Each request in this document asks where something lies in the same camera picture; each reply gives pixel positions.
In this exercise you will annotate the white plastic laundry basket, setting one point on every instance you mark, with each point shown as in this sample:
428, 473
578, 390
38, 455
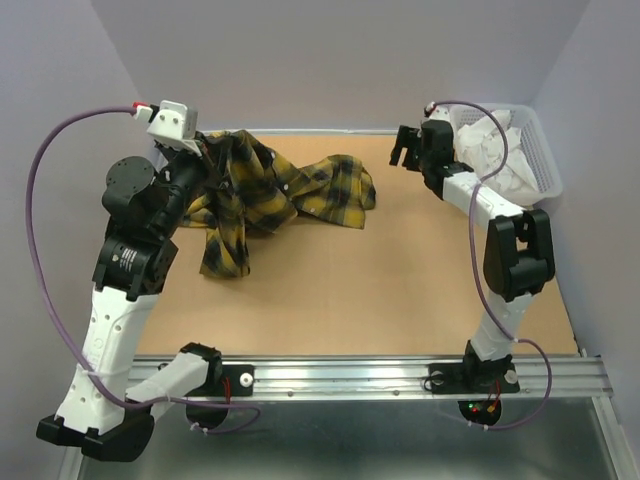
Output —
534, 143

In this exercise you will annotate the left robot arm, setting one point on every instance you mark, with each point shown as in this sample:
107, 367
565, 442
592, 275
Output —
100, 414

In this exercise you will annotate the yellow plaid long sleeve shirt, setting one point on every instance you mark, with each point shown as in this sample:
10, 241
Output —
256, 189

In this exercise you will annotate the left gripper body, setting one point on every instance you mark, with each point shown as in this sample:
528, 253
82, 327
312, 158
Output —
190, 172

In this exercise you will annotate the aluminium mounting rail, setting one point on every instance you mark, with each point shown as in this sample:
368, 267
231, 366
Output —
394, 378

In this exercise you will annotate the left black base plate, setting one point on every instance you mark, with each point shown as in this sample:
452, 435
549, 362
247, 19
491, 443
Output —
227, 380

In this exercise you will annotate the white shirt in basket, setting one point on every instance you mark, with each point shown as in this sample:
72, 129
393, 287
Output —
480, 145

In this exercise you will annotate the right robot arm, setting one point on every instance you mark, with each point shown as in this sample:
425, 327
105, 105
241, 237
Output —
518, 259

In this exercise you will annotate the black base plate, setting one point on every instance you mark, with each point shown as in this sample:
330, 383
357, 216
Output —
459, 378
227, 380

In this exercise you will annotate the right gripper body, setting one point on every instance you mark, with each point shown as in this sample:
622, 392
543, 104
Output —
425, 161

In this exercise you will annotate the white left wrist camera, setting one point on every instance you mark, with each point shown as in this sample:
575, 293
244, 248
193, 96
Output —
174, 122

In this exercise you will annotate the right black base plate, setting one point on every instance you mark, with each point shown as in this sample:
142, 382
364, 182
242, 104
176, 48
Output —
459, 378

